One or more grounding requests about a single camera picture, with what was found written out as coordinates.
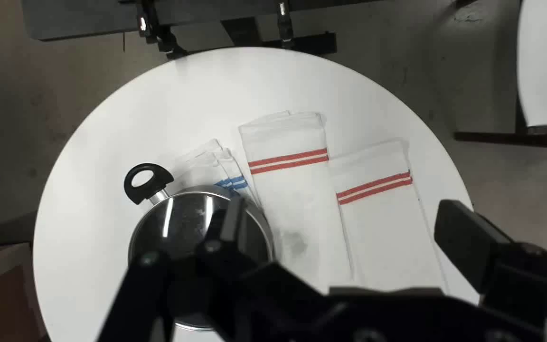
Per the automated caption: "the black cooking pot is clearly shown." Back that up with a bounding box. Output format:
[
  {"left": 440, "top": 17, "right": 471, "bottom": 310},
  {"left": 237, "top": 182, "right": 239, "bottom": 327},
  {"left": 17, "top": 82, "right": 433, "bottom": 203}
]
[{"left": 121, "top": 161, "right": 279, "bottom": 330}]

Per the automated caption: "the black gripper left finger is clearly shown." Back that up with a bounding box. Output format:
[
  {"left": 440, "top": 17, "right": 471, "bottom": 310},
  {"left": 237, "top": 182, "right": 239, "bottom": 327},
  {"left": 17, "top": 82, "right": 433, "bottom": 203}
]
[{"left": 98, "top": 197, "right": 324, "bottom": 342}]

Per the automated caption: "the red striped towel far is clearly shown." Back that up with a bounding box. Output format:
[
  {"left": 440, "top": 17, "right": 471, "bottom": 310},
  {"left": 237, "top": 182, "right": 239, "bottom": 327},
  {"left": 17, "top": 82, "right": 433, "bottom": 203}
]
[{"left": 239, "top": 112, "right": 353, "bottom": 287}]

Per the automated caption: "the red striped towel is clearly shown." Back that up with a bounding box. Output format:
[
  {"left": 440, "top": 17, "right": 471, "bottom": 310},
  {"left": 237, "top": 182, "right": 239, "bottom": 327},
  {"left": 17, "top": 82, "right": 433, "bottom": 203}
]
[
  {"left": 239, "top": 112, "right": 353, "bottom": 287},
  {"left": 330, "top": 140, "right": 444, "bottom": 291}
]

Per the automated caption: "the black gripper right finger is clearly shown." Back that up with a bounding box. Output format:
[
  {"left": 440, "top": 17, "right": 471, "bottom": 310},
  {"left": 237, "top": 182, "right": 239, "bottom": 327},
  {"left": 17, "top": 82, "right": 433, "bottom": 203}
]
[{"left": 435, "top": 199, "right": 547, "bottom": 323}]

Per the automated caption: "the red striped towel near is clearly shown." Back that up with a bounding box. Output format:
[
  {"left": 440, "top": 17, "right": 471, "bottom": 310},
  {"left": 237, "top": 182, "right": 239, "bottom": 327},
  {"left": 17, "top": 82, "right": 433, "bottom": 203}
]
[{"left": 330, "top": 140, "right": 444, "bottom": 291}]

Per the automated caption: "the glass pot lid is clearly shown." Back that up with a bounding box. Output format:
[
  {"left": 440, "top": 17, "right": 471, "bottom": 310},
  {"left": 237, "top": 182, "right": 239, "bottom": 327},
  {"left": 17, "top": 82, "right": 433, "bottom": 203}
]
[{"left": 127, "top": 188, "right": 277, "bottom": 330}]

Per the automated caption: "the blue striped towel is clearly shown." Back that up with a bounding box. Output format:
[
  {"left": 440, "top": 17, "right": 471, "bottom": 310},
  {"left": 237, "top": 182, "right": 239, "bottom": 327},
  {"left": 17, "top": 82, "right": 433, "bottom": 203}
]
[{"left": 171, "top": 139, "right": 252, "bottom": 196}]

